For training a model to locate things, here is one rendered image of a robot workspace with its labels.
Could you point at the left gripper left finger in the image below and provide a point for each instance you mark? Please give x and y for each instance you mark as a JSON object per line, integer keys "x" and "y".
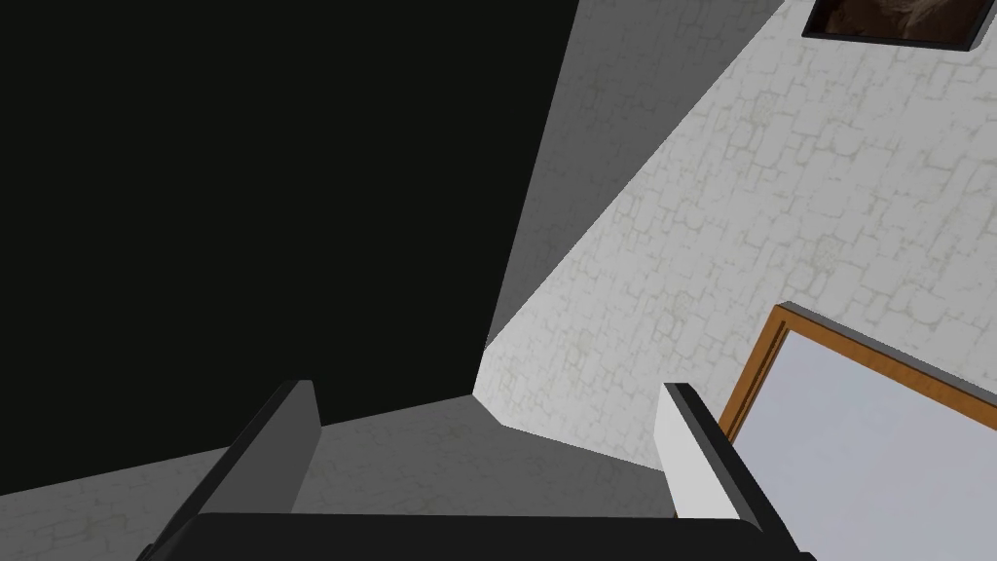
{"x": 269, "y": 460}

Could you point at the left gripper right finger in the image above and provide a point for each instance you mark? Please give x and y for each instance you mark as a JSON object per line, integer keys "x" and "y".
{"x": 701, "y": 463}

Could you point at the wood-framed window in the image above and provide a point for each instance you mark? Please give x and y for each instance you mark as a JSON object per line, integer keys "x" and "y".
{"x": 872, "y": 444}

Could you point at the dark framed wall picture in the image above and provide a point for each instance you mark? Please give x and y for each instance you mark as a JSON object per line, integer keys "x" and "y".
{"x": 903, "y": 22}

